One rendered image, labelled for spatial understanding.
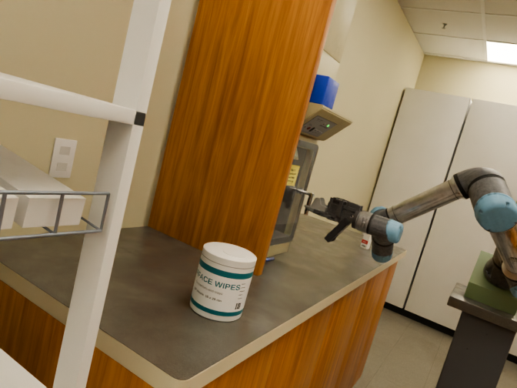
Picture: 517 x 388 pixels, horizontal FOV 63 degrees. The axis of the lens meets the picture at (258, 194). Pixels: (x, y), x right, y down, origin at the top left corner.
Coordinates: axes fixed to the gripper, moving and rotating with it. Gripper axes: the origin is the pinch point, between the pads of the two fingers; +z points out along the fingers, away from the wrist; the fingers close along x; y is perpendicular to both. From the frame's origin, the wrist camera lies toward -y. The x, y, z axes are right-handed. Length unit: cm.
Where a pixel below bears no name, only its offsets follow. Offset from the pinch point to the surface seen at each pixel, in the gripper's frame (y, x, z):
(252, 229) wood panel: -6.9, 34.7, 2.6
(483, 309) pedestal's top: -21, -37, -68
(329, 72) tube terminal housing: 51, 2, 6
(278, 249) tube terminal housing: -18.4, 3.7, 5.6
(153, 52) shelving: 29, 112, -18
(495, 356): -38, -43, -77
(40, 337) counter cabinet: -30, 96, 13
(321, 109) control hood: 35.0, 25.5, -5.3
